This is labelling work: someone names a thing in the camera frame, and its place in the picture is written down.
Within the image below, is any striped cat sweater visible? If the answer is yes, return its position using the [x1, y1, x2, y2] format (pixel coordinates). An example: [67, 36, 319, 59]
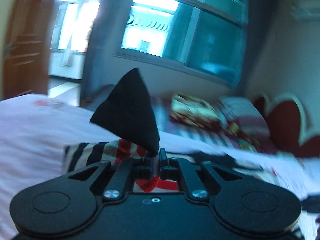
[63, 68, 266, 193]

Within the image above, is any striped purple bed sheet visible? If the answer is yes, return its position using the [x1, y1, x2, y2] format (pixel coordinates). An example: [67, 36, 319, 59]
[82, 84, 278, 156]

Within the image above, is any red heart-shaped headboard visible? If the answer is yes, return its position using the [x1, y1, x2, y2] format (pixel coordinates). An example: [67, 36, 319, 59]
[253, 93, 319, 158]

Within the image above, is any striped pillow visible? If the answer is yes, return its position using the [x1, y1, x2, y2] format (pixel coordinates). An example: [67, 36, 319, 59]
[217, 96, 271, 140]

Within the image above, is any red patterned cloth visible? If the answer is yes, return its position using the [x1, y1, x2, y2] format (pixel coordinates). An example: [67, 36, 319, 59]
[225, 121, 261, 152]

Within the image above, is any brown wooden door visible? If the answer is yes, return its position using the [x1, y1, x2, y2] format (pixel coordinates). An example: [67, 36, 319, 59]
[2, 0, 54, 99]

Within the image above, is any blue-grey right curtain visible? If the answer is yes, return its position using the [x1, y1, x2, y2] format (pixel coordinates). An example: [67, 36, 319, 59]
[234, 0, 278, 96]

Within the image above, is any blue-grey left curtain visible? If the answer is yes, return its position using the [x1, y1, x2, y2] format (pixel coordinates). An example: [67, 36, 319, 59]
[80, 0, 125, 107]

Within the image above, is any sliding glass window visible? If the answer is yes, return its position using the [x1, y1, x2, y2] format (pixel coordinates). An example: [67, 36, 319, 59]
[117, 0, 248, 88]

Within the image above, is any folded cartoon blanket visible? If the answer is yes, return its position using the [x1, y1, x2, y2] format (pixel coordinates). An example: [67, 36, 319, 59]
[169, 93, 222, 132]

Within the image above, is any blue-grey curtain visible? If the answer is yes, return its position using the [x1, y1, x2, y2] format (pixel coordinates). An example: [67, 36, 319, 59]
[80, 0, 125, 107]
[234, 0, 278, 96]

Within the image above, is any white sheer curtain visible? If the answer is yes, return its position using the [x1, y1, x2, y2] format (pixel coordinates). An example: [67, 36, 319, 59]
[58, 3, 81, 67]

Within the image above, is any metal door handle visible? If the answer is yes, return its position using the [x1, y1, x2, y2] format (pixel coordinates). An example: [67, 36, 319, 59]
[3, 43, 16, 59]

